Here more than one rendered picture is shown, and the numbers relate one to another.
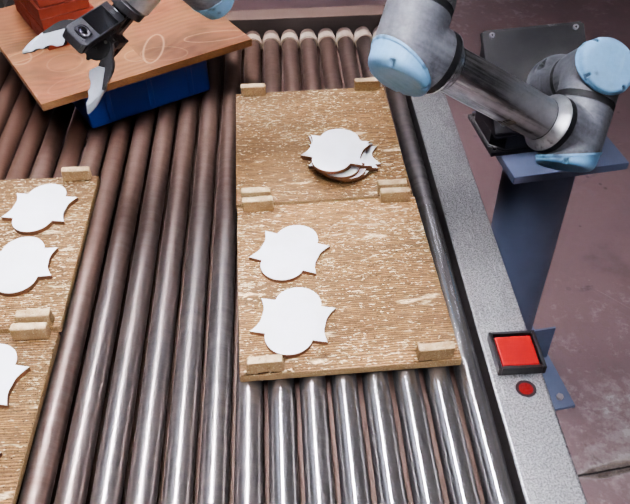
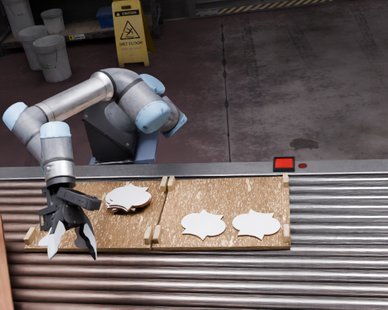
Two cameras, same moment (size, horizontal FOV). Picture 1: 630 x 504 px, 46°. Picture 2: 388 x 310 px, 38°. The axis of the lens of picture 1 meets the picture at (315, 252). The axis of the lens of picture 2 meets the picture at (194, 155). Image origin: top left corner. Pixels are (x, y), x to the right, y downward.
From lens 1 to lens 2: 148 cm
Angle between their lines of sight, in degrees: 58
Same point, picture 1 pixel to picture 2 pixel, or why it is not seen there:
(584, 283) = not seen: hidden behind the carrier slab
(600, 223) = not seen: hidden behind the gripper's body
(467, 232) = (201, 170)
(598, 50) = (146, 79)
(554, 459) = (338, 163)
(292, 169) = (125, 222)
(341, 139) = (120, 193)
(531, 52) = (100, 113)
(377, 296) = (243, 197)
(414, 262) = (222, 184)
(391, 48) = (156, 106)
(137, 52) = not seen: outside the picture
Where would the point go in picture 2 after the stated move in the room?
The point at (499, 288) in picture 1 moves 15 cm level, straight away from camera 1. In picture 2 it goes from (242, 165) to (207, 157)
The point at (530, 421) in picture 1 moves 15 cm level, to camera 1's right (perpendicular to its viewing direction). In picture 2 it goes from (319, 166) to (320, 144)
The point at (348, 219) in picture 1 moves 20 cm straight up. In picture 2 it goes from (181, 203) to (172, 152)
